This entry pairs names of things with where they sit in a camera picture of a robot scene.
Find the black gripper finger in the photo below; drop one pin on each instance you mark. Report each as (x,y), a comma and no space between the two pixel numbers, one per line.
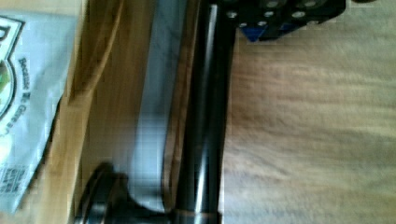
(267,20)

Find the wooden drawer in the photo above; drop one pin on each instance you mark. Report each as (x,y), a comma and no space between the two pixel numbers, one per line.
(311,127)

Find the silver chip bag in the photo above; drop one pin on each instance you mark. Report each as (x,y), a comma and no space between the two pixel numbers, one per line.
(35,54)

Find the black drawer handle bar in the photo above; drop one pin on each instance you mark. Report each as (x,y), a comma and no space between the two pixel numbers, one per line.
(136,196)

